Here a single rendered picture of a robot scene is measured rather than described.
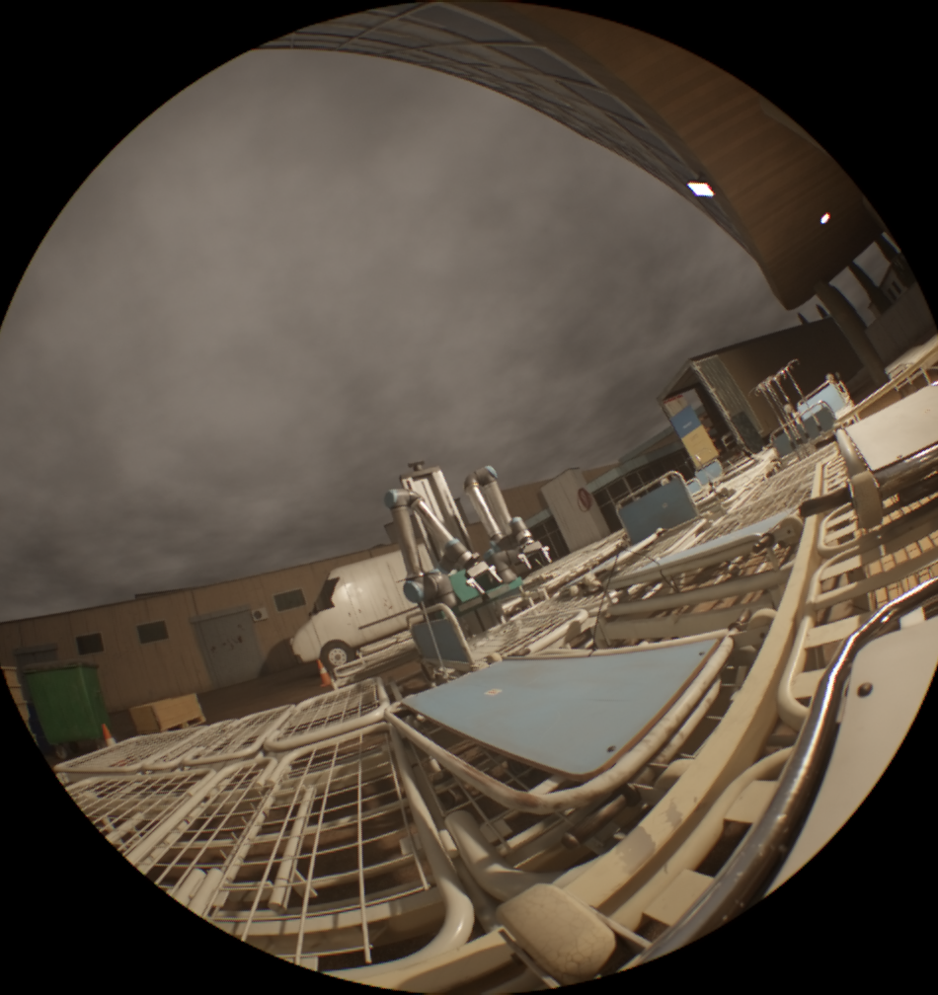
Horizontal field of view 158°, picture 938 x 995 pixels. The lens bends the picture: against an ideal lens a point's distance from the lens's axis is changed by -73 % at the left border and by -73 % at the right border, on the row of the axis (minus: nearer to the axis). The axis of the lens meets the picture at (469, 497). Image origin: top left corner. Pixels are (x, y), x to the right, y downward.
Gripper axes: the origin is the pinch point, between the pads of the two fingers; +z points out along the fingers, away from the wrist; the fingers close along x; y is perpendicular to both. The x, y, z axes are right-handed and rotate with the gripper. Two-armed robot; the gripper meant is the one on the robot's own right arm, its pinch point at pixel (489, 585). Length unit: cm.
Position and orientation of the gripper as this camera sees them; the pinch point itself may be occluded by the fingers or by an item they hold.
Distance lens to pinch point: 182.9
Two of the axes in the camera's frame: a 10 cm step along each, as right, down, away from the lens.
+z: 6.4, 6.2, -4.6
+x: -7.3, 2.8, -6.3
